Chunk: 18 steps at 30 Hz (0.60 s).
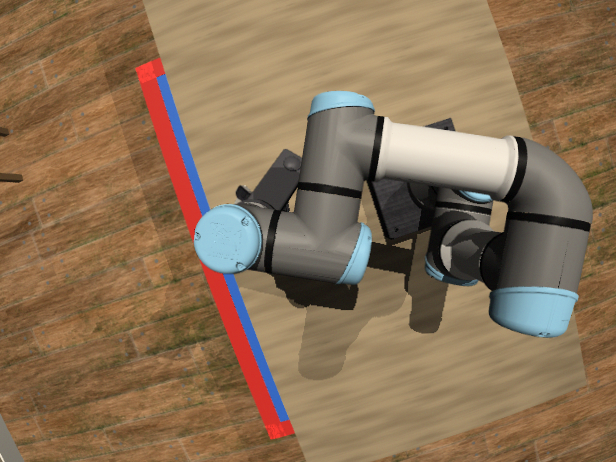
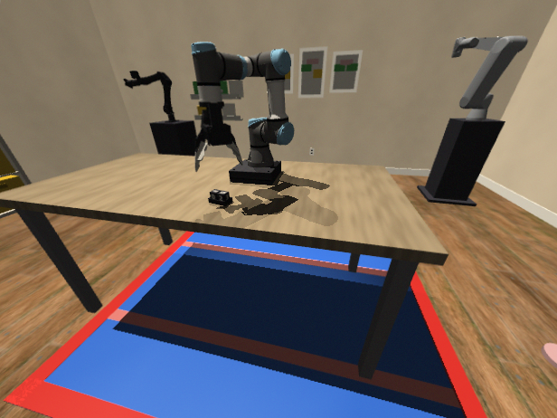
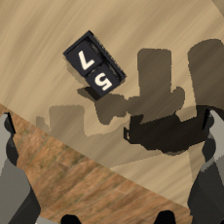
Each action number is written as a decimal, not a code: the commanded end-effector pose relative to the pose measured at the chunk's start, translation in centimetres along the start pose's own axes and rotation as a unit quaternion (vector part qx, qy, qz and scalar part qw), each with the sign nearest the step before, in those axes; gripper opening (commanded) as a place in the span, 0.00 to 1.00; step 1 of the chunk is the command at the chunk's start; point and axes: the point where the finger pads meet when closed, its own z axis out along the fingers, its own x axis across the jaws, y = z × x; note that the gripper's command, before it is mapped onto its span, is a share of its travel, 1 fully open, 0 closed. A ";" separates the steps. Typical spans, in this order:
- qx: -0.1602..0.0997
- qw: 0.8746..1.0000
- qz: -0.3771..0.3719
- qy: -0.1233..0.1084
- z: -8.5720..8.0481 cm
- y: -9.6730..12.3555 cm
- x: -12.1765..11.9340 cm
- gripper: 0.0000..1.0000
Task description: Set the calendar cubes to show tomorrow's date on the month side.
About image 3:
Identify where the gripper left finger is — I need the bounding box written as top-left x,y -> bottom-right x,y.
0,112 -> 41,224

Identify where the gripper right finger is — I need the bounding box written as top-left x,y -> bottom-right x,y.
187,109 -> 224,224

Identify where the black calendar cube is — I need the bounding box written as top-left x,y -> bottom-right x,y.
66,38 -> 103,77
86,58 -> 121,97

